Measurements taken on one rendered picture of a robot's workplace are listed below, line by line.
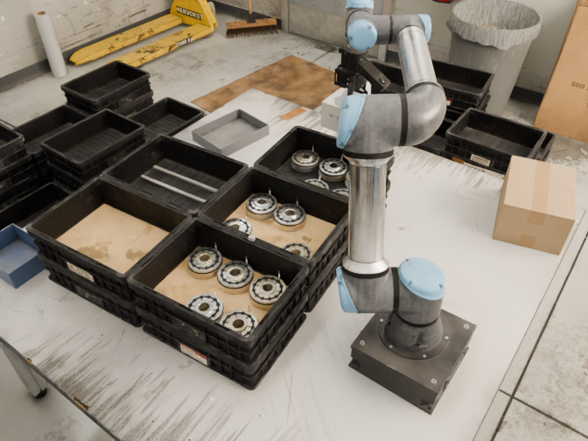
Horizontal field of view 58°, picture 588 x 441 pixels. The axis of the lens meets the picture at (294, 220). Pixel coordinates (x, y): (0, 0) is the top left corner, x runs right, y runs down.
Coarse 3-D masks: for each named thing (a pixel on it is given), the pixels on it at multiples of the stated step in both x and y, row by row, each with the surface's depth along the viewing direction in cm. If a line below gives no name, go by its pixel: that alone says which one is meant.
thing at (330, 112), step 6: (342, 90) 176; (330, 96) 173; (336, 96) 173; (324, 102) 170; (330, 102) 170; (324, 108) 172; (330, 108) 170; (336, 108) 169; (324, 114) 173; (330, 114) 171; (336, 114) 170; (324, 120) 174; (330, 120) 173; (336, 120) 171; (324, 126) 176; (330, 126) 174; (336, 126) 173
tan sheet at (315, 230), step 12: (240, 216) 175; (252, 228) 171; (264, 228) 171; (276, 228) 171; (300, 228) 171; (312, 228) 171; (324, 228) 171; (264, 240) 167; (276, 240) 167; (288, 240) 167; (300, 240) 167; (312, 240) 167; (324, 240) 167
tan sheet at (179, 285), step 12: (180, 264) 159; (168, 276) 155; (180, 276) 155; (192, 276) 155; (216, 276) 155; (156, 288) 152; (168, 288) 152; (180, 288) 152; (192, 288) 152; (204, 288) 152; (216, 288) 152; (180, 300) 149; (228, 300) 149; (240, 300) 149; (252, 312) 146; (264, 312) 146
